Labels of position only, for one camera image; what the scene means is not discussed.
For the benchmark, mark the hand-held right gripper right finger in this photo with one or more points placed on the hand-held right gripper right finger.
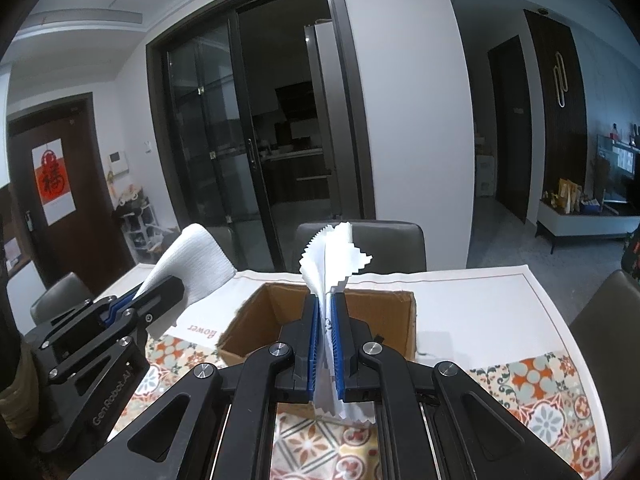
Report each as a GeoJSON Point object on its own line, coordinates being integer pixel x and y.
{"type": "Point", "coordinates": [340, 350]}

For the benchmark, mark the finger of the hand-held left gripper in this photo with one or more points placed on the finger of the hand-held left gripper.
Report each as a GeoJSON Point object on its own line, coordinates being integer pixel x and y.
{"type": "Point", "coordinates": [160, 295]}
{"type": "Point", "coordinates": [117, 310]}

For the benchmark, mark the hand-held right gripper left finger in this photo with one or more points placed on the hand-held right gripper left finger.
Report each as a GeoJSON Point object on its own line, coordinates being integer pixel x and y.
{"type": "Point", "coordinates": [313, 345]}

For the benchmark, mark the white towel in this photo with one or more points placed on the white towel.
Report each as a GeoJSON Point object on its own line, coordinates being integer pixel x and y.
{"type": "Point", "coordinates": [195, 260]}

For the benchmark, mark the brown cardboard box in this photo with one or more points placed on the brown cardboard box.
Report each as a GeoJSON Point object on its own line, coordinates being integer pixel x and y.
{"type": "Point", "coordinates": [400, 325]}

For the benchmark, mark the person's left forearm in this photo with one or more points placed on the person's left forearm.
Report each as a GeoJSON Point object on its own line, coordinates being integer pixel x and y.
{"type": "Point", "coordinates": [17, 390]}

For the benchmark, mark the grey dining chair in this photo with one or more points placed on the grey dining chair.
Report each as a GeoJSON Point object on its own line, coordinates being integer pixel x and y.
{"type": "Point", "coordinates": [610, 350]}
{"type": "Point", "coordinates": [60, 297]}
{"type": "Point", "coordinates": [390, 247]}
{"type": "Point", "coordinates": [222, 242]}

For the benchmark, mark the white storage rack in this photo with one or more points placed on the white storage rack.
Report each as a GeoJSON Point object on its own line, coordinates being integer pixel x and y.
{"type": "Point", "coordinates": [140, 225]}

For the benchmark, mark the brown wooden door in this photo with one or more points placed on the brown wooden door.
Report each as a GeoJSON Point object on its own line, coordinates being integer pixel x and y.
{"type": "Point", "coordinates": [90, 200]}

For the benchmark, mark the patterned tablecloth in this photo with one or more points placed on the patterned tablecloth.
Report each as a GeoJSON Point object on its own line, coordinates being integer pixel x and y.
{"type": "Point", "coordinates": [475, 320]}

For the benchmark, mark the white intercom panel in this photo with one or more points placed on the white intercom panel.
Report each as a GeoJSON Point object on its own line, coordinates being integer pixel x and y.
{"type": "Point", "coordinates": [118, 162]}

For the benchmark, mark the red white door poster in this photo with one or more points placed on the red white door poster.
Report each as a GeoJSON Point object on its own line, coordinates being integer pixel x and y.
{"type": "Point", "coordinates": [52, 182]}

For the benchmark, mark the glass sliding door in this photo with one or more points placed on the glass sliding door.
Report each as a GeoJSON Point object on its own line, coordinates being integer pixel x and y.
{"type": "Point", "coordinates": [210, 110]}

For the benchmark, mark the white hallway carton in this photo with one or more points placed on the white hallway carton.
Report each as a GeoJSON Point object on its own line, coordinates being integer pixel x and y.
{"type": "Point", "coordinates": [485, 175]}

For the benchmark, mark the black range hood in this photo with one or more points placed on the black range hood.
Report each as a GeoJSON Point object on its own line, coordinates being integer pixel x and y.
{"type": "Point", "coordinates": [295, 102]}

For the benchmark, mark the white tv cabinet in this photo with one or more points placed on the white tv cabinet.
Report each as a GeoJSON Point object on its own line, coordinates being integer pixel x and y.
{"type": "Point", "coordinates": [580, 225]}

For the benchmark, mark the dark hallway door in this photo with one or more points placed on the dark hallway door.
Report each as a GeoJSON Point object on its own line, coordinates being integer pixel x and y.
{"type": "Point", "coordinates": [510, 135]}

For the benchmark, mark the yellow packets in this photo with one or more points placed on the yellow packets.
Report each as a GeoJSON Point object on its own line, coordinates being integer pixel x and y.
{"type": "Point", "coordinates": [570, 197]}

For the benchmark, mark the colourful printed bag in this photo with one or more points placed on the colourful printed bag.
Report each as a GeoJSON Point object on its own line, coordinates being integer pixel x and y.
{"type": "Point", "coordinates": [632, 255]}

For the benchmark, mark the television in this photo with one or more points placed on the television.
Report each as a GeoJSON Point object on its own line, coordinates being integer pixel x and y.
{"type": "Point", "coordinates": [620, 170]}

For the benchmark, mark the dark wall panel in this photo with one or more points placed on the dark wall panel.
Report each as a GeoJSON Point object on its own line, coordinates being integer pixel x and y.
{"type": "Point", "coordinates": [540, 150]}

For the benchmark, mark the gold wall ornament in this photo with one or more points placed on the gold wall ornament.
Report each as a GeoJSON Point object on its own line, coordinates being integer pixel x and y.
{"type": "Point", "coordinates": [556, 80]}

